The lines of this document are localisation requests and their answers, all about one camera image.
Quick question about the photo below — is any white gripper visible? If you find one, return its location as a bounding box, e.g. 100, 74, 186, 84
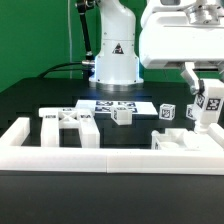
139, 7, 224, 95

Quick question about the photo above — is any white chair seat part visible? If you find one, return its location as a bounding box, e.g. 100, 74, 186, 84
151, 128, 224, 152

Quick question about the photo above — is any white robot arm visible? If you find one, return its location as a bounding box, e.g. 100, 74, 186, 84
90, 0, 224, 94

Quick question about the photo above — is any white chair back part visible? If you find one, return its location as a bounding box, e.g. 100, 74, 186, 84
39, 107, 100, 148

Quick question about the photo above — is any black pole with clamp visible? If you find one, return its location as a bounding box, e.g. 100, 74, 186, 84
75, 0, 96, 66

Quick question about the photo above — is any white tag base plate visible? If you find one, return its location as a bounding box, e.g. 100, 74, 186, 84
75, 99, 159, 117

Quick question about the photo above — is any black cable bundle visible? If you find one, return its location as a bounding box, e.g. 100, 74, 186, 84
37, 61, 91, 79

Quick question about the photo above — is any white U-shaped frame fence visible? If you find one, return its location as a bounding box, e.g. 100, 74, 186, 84
0, 118, 224, 175

